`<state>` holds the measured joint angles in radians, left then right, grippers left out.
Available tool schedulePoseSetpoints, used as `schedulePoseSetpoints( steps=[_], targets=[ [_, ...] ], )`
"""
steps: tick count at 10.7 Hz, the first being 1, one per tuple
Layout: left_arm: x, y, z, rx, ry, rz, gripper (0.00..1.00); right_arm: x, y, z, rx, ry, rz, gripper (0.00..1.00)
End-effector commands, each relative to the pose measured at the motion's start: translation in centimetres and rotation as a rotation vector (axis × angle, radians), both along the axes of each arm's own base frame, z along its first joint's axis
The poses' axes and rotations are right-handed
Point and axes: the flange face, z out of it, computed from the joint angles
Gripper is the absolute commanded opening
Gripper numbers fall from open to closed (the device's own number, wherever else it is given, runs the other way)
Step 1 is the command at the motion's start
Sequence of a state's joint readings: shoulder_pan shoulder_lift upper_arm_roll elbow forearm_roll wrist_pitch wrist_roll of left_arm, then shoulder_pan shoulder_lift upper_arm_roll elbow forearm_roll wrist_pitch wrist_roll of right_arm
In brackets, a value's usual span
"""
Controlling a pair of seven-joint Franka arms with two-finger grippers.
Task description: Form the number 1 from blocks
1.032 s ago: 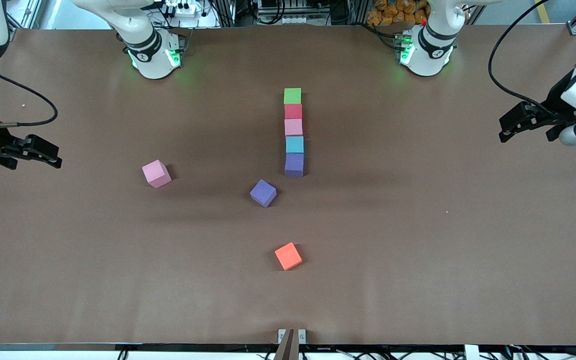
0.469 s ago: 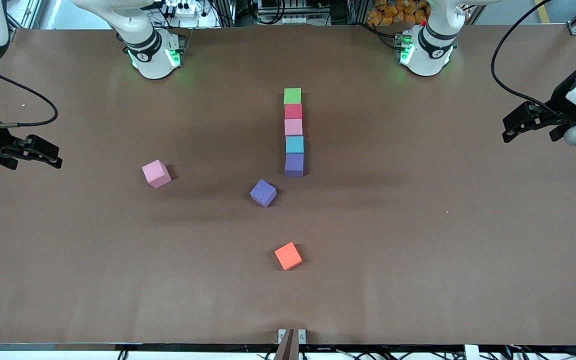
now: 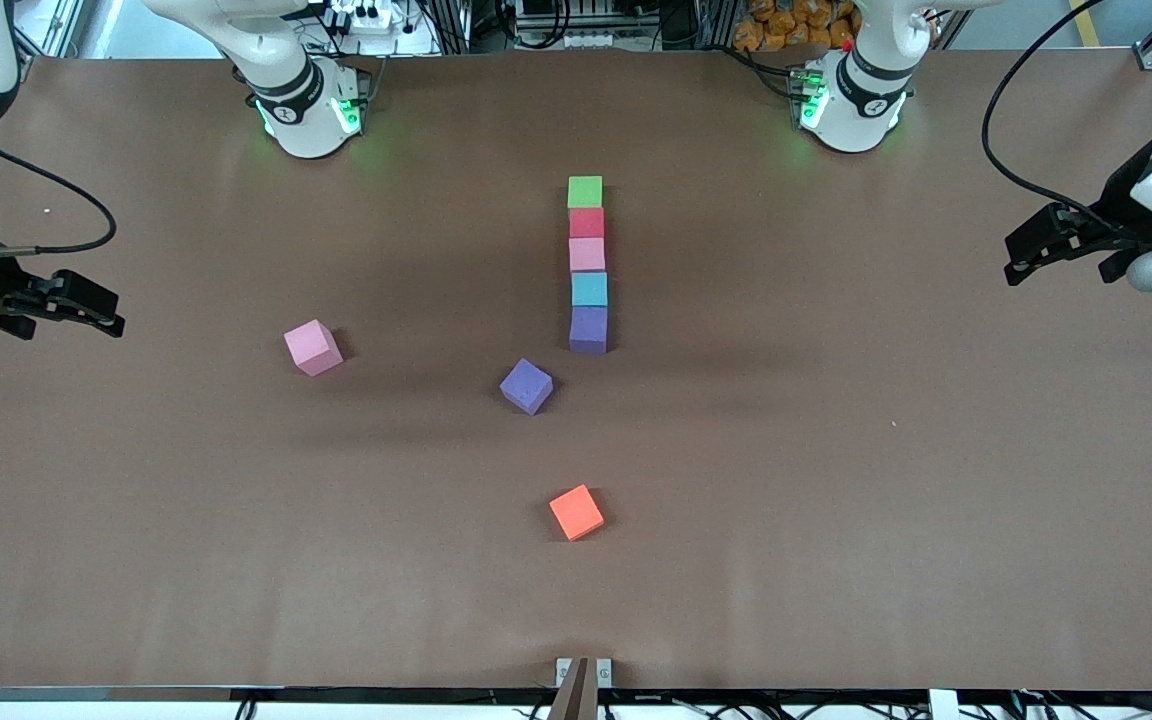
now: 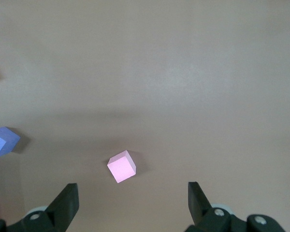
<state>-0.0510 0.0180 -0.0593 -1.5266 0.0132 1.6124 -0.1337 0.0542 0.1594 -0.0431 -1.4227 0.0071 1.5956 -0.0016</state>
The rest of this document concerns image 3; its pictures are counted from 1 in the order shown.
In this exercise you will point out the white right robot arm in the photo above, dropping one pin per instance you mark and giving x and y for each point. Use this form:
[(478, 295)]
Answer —
[(311, 135)]

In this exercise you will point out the green foam block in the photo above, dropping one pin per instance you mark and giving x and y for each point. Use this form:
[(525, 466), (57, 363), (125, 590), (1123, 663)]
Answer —
[(585, 192)]

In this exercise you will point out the red foam block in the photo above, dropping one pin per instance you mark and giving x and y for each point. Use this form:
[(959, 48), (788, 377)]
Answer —
[(586, 222)]

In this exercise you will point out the purple foam block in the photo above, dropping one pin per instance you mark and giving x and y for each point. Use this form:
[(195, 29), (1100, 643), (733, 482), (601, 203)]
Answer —
[(526, 385), (588, 328)]

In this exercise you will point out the metal table edge rail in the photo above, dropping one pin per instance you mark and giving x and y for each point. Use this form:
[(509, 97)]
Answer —
[(136, 693)]

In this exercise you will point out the grey metal bracket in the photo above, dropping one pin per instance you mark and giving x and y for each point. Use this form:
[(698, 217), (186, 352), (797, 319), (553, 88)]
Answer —
[(563, 672)]

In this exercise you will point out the orange foam block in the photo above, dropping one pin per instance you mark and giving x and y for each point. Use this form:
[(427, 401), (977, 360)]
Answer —
[(576, 511)]

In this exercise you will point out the white switched power strip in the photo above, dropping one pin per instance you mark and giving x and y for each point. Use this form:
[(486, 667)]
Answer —
[(371, 15)]

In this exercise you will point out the bag of orange snacks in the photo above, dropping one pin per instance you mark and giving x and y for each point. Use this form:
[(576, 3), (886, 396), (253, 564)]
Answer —
[(786, 25)]

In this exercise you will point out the long white power strip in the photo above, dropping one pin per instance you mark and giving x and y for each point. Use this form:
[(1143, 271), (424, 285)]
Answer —
[(576, 40)]

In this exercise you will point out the light blue foam block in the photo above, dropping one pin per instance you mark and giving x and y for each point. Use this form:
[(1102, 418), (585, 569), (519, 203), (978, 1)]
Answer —
[(590, 289)]

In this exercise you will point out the pink foam block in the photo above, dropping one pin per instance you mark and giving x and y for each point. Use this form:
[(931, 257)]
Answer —
[(587, 254), (311, 345)]

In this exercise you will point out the table cover sheet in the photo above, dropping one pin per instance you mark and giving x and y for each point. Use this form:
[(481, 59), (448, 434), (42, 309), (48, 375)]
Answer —
[(836, 600)]

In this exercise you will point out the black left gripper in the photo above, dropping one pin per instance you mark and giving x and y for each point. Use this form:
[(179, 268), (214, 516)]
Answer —
[(1129, 196)]

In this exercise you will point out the black frame post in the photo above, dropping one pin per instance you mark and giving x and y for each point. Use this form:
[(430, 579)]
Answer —
[(451, 30)]

